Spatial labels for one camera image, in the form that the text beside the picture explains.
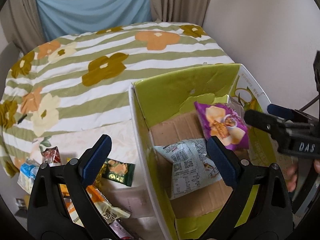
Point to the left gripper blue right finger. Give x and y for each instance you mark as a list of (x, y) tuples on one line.
[(235, 175)]

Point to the cartoon purple blue snack bag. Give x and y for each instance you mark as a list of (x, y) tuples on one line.
[(120, 231)]

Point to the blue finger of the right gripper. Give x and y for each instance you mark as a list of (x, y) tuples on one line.
[(288, 114), (267, 123)]

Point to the red brown yellow snack bag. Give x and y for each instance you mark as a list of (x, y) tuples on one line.
[(51, 156)]

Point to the green cardboard box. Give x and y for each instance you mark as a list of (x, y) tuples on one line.
[(173, 114)]

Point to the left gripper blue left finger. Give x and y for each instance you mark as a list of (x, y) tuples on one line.
[(78, 175)]

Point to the right beige curtain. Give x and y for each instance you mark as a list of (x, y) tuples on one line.
[(189, 11)]

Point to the white translucent packet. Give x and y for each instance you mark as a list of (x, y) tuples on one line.
[(136, 200)]

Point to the blue cloth under window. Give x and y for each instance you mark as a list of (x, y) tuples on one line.
[(64, 17)]

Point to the floral striped bed quilt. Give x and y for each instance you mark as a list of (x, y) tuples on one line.
[(79, 82)]

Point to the beige curtain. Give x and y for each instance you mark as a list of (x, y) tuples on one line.
[(21, 24), (189, 11)]

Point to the grey white barcode snack bag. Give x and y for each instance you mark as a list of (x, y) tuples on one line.
[(192, 169)]

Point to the orange white cake bag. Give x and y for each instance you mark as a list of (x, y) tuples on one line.
[(109, 212)]

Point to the dark green snack packet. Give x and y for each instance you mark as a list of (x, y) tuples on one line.
[(119, 172)]

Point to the left beige curtain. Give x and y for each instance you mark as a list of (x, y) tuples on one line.
[(21, 24)]

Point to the light blue white snack bag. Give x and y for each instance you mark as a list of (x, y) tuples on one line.
[(27, 175)]

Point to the person's right hand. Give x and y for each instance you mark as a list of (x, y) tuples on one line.
[(292, 172)]

